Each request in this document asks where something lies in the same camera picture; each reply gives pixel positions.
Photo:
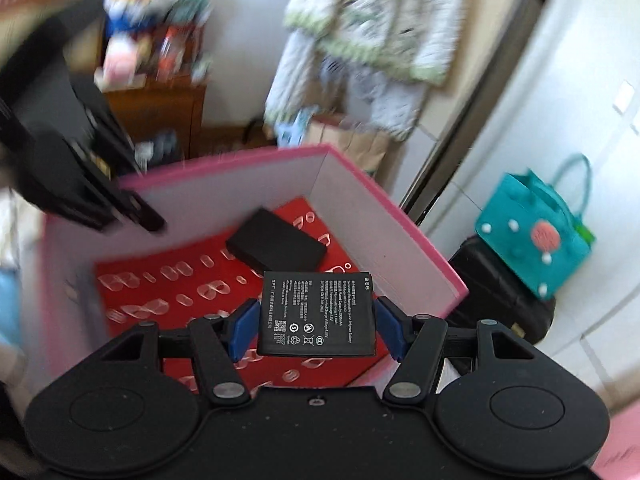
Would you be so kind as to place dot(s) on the black phone battery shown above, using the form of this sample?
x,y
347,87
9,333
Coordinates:
x,y
315,315

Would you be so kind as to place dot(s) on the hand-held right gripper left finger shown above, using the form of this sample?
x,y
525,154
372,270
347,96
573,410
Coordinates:
x,y
245,330

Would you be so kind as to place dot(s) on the teal felt tote bag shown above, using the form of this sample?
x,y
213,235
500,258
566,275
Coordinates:
x,y
520,250

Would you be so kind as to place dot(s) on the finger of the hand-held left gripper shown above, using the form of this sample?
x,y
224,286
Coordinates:
x,y
120,205

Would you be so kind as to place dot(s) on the red printed paper sheet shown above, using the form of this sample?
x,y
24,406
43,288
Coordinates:
x,y
165,290

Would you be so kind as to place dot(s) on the pink cardboard box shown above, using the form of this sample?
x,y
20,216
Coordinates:
x,y
360,220

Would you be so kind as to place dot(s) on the black power bank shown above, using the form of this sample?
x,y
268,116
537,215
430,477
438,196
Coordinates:
x,y
275,245

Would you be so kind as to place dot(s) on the white wardrobe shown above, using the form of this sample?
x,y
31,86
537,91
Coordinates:
x,y
550,110

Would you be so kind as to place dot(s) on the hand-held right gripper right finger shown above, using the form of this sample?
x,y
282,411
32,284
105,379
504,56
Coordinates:
x,y
387,327

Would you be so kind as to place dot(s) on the black suitcase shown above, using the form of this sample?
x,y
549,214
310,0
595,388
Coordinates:
x,y
490,290

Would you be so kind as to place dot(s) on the wooden cabinet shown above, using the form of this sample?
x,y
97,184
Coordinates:
x,y
155,110

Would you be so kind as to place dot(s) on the white green fleece pajama top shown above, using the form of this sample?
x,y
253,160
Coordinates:
x,y
380,20

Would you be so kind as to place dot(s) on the white green plastic bag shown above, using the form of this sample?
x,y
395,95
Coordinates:
x,y
292,127

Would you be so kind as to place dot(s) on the white fleece pajama pants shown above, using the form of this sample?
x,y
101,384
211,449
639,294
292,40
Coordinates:
x,y
390,100

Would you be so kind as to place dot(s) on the brown paper bag green label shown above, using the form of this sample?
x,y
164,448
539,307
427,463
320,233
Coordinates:
x,y
360,145

